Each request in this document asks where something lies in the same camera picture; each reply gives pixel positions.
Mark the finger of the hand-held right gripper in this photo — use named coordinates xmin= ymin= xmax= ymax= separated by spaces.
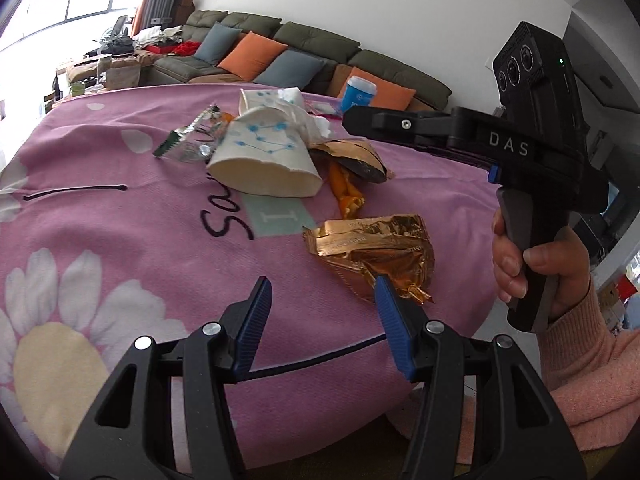
xmin=415 ymin=144 xmax=495 ymax=169
xmin=343 ymin=105 xmax=453 ymax=147

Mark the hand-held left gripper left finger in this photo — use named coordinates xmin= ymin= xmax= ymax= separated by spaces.
xmin=60 ymin=276 xmax=273 ymax=480

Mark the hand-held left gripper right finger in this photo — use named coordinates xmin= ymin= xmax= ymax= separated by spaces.
xmin=375 ymin=275 xmax=588 ymax=480

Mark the gold and brown foil wrapper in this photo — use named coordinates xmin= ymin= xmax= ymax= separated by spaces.
xmin=307 ymin=139 xmax=396 ymax=185

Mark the shiny gold foil wrapper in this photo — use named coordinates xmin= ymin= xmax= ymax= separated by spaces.
xmin=302 ymin=214 xmax=437 ymax=307

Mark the orange peel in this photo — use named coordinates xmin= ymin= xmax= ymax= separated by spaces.
xmin=327 ymin=160 xmax=367 ymax=219

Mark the large crushed paper cup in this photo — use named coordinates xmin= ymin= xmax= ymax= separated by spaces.
xmin=206 ymin=105 xmax=323 ymax=199

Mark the clear wrapper with green edge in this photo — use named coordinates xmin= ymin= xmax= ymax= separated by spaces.
xmin=152 ymin=104 xmax=236 ymax=164

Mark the person's right hand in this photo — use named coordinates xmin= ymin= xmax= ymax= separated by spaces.
xmin=491 ymin=209 xmax=594 ymax=322

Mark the orange cushion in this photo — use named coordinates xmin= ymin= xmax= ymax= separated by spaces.
xmin=336 ymin=66 xmax=417 ymax=111
xmin=217 ymin=31 xmax=290 ymax=83

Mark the blue and white cup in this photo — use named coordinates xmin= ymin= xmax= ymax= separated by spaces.
xmin=340 ymin=76 xmax=377 ymax=114

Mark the olive green sofa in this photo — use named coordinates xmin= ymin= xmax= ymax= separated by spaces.
xmin=145 ymin=9 xmax=453 ymax=112

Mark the small clear plastic packet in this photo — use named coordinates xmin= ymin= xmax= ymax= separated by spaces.
xmin=306 ymin=100 xmax=341 ymax=118

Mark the grey-blue cushion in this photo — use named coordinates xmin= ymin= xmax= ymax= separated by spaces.
xmin=254 ymin=50 xmax=326 ymax=92
xmin=194 ymin=22 xmax=244 ymax=67

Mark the pink floral blanket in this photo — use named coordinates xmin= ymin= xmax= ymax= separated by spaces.
xmin=0 ymin=82 xmax=506 ymax=480

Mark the pile of white clothes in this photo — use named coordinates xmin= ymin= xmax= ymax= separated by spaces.
xmin=132 ymin=24 xmax=189 ymax=54

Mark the brown paper bag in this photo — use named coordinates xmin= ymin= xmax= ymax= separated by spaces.
xmin=106 ymin=54 xmax=144 ymax=92

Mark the grey device by window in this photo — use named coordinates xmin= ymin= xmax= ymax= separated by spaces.
xmin=92 ymin=16 xmax=134 ymax=57

